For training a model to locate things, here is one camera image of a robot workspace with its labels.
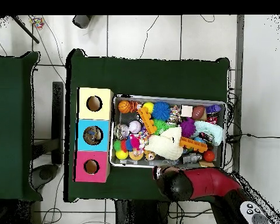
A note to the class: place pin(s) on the yellow ball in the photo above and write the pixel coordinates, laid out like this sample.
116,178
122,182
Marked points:
148,108

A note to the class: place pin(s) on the black upright bar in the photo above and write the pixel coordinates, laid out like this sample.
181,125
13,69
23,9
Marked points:
58,121

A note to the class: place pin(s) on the long flat orange toy brick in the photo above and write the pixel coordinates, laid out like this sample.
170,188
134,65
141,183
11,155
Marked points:
193,144

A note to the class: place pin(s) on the small orange basketball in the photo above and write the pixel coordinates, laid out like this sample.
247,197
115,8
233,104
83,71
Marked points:
125,107

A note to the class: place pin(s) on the clear shallow mesh bin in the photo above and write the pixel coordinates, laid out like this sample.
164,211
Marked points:
168,98

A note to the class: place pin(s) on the brown toy football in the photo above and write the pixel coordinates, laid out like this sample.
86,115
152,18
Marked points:
199,112

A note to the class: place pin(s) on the cream knitted cloth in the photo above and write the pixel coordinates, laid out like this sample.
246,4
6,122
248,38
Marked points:
165,144

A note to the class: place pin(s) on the orange toy brick round studs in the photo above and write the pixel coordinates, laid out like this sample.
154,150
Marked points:
147,120

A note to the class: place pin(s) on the small colourful item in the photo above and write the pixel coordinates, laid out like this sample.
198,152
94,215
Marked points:
37,21

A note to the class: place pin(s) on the grey object on floor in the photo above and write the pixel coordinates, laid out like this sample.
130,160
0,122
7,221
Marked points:
82,20

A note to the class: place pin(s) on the black stick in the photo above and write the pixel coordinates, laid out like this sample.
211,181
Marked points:
23,28

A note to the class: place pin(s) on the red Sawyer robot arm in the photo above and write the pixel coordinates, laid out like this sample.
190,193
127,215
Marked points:
210,184

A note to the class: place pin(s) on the wooden box three holes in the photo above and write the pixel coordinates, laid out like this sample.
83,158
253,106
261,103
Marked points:
105,114

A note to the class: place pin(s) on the dark green side table cloth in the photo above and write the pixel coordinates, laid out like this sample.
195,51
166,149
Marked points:
11,140

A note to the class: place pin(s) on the purple spiky ball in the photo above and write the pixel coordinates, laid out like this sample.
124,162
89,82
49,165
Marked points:
188,128

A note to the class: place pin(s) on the light blue cloth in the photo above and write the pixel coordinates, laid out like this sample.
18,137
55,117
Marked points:
210,130

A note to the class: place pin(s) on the grey round base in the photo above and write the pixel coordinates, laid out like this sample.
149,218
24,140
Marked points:
45,173

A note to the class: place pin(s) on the blue spiky ball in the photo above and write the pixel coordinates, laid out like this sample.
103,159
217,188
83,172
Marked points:
161,111

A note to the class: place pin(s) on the green spiky ball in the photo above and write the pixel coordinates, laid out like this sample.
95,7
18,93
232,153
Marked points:
160,127

